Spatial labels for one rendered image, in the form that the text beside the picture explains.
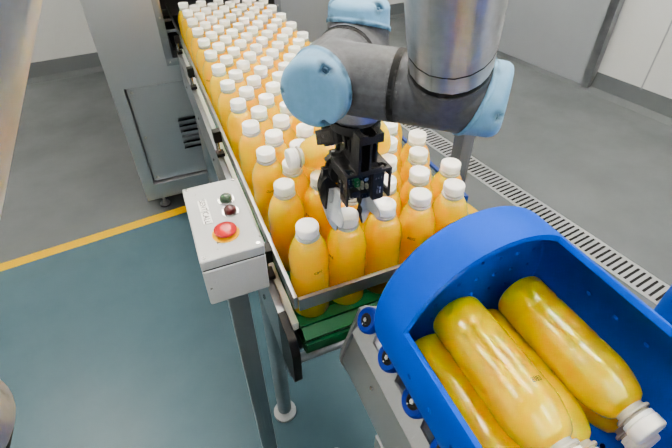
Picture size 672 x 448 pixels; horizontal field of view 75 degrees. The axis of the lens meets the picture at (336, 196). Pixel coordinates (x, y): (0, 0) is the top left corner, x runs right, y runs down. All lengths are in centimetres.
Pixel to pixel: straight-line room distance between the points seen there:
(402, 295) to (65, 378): 170
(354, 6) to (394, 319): 37
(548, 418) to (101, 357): 179
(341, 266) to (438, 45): 51
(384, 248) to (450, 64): 48
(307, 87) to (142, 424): 158
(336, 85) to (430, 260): 23
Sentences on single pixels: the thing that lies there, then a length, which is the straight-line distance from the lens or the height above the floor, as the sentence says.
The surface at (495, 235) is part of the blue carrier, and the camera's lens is 54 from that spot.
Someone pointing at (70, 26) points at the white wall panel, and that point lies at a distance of 474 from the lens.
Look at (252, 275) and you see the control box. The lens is 73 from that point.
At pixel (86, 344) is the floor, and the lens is 215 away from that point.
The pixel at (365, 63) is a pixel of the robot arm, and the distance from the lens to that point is 44.
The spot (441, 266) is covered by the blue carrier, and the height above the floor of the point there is 121.
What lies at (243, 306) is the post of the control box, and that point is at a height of 87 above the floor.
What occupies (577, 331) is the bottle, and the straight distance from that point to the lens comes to 60.
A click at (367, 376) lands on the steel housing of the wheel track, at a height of 88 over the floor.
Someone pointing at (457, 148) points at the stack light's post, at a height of 98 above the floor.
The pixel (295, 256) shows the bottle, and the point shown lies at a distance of 73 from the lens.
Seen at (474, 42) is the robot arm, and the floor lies 147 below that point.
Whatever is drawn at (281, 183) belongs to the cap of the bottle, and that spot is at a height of 110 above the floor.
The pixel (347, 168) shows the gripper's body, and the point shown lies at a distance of 61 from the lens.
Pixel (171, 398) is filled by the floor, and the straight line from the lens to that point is 187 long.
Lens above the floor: 158
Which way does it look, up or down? 38 degrees down
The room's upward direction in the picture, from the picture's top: straight up
